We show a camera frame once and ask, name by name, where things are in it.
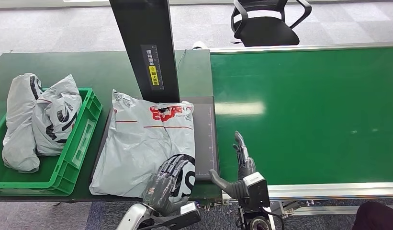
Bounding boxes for dark rounded object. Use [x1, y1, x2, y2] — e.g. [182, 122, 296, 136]
[351, 201, 393, 230]

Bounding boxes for black inbound scanner machine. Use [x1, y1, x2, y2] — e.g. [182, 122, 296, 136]
[90, 0, 221, 183]

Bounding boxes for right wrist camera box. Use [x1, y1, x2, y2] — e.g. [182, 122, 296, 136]
[243, 172, 271, 210]

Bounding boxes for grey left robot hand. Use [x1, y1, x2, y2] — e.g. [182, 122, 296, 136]
[142, 154, 197, 217]

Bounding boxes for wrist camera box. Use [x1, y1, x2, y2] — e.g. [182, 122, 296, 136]
[158, 202, 202, 230]
[243, 172, 271, 210]

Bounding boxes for green plastic crate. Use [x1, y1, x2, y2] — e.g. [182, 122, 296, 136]
[0, 87, 103, 197]

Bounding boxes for large grey courier package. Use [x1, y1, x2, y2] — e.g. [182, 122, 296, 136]
[89, 89, 197, 204]

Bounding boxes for thin grey cable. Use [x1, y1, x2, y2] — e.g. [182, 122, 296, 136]
[176, 49, 187, 74]

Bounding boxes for tall grey courier package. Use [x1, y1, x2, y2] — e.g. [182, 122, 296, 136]
[1, 73, 44, 173]

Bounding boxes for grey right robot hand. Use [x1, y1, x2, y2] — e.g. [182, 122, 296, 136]
[209, 130, 257, 201]

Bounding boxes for yellow label sticker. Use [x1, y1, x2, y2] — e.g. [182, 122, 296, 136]
[148, 66, 160, 87]

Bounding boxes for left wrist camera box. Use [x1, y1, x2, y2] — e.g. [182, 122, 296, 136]
[158, 202, 202, 230]

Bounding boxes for black office chair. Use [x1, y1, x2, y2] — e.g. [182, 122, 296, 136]
[230, 0, 313, 47]

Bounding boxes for crumpled grey courier package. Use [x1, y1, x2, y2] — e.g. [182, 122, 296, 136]
[32, 74, 83, 157]

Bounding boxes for green conveyor belt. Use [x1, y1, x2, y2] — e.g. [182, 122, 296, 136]
[209, 42, 393, 219]

